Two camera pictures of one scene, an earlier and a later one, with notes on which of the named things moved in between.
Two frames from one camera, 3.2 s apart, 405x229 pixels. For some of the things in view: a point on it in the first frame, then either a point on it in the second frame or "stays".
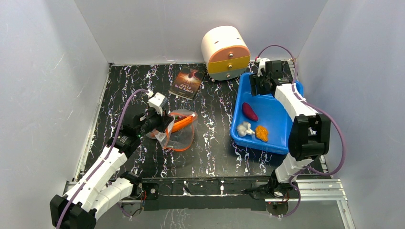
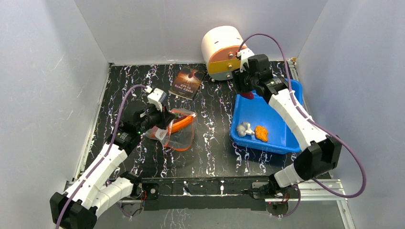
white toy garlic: x=244 y=129 stays
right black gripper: x=261 y=83 to x=239 y=82
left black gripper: x=164 y=120 stays
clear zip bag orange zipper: x=179 y=135 stays
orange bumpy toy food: x=261 y=133 stays
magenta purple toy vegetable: x=249 y=112 to x=249 y=95
